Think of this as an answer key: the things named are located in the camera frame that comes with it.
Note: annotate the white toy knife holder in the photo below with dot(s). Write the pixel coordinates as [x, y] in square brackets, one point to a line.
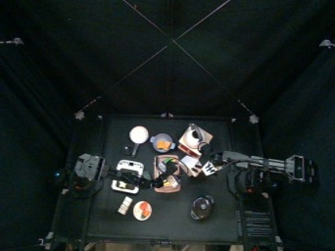
[207, 169]

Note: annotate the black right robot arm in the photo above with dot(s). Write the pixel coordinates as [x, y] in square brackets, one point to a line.
[270, 162]

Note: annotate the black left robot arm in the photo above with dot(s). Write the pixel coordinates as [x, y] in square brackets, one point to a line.
[89, 166]

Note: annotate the striped toy food piece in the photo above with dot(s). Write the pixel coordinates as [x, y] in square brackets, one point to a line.
[173, 182]

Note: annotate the silver square toy box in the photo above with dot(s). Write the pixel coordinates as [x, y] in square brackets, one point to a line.
[189, 161]

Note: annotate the green yellow toy vegetable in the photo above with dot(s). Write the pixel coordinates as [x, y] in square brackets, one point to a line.
[171, 160]

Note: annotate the grey framed yellow toy piece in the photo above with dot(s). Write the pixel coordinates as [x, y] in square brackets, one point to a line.
[123, 186]

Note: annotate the orange carrot tip half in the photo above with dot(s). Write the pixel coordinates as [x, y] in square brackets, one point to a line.
[145, 207]

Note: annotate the pale pink toy tray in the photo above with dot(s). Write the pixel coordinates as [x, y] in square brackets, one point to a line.
[116, 187]

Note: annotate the white toy kettle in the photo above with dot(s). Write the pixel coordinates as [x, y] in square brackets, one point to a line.
[192, 138]

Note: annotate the white rectangular packet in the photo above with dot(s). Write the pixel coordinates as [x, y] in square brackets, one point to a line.
[125, 205]

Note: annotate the white round plate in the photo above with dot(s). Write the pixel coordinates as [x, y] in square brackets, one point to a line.
[137, 210]

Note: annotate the orange carrot half green stem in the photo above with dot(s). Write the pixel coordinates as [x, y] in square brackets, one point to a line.
[145, 214]

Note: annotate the grey toy cooking pot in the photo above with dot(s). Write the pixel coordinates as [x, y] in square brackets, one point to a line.
[210, 198]

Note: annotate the orange toy food piece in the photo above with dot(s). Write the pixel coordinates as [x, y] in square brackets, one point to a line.
[163, 145]

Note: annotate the dark glass pot lid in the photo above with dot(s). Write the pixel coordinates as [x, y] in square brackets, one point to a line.
[201, 208]

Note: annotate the white printed label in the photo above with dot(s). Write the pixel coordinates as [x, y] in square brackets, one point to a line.
[256, 224]

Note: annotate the metal frame clamp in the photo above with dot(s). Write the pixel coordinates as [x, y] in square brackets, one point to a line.
[326, 43]
[16, 41]

